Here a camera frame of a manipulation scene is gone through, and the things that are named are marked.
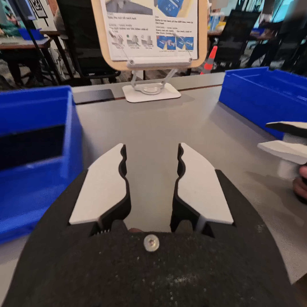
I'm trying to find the printed tag sign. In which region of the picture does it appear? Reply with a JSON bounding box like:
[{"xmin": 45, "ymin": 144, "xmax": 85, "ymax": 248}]
[{"xmin": 29, "ymin": 0, "xmax": 49, "ymax": 19}]

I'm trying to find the wooden background desk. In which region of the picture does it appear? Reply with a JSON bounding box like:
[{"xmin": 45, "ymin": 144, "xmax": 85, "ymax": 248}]
[{"xmin": 0, "ymin": 36, "xmax": 54, "ymax": 88}]

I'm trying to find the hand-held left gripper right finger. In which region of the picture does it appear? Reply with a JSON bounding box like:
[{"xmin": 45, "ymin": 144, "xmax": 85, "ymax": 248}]
[{"xmin": 170, "ymin": 143, "xmax": 235, "ymax": 232}]

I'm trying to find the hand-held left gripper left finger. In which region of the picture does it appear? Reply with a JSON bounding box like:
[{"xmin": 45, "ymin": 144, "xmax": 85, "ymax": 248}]
[{"xmin": 69, "ymin": 143, "xmax": 132, "ymax": 231}]

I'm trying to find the instruction board on white stand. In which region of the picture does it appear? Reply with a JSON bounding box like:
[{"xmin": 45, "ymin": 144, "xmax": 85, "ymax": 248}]
[{"xmin": 91, "ymin": 0, "xmax": 209, "ymax": 104}]

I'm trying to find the person's right hand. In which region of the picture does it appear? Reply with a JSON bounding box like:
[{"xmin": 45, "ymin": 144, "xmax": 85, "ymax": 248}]
[{"xmin": 292, "ymin": 162, "xmax": 307, "ymax": 203}]

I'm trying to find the blue bin with black divider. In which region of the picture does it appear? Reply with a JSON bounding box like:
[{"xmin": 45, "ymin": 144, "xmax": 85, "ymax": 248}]
[{"xmin": 0, "ymin": 86, "xmax": 85, "ymax": 245}]

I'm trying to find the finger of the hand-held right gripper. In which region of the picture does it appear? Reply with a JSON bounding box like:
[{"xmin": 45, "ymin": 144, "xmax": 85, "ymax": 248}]
[
  {"xmin": 257, "ymin": 139, "xmax": 307, "ymax": 180},
  {"xmin": 265, "ymin": 121, "xmax": 307, "ymax": 139}
]

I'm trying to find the orange traffic cone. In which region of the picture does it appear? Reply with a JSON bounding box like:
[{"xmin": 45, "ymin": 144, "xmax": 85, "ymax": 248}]
[{"xmin": 200, "ymin": 45, "xmax": 219, "ymax": 75}]

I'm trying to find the black mesh office chair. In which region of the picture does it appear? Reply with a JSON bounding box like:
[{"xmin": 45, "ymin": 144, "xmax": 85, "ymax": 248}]
[{"xmin": 213, "ymin": 9, "xmax": 262, "ymax": 73}]

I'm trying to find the black flat pad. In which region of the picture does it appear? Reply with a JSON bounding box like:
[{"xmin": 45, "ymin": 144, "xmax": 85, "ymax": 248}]
[{"xmin": 72, "ymin": 88, "xmax": 116, "ymax": 105}]

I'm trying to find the blue plastic bin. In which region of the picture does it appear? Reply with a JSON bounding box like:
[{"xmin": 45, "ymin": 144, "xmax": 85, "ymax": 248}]
[{"xmin": 218, "ymin": 67, "xmax": 307, "ymax": 140}]

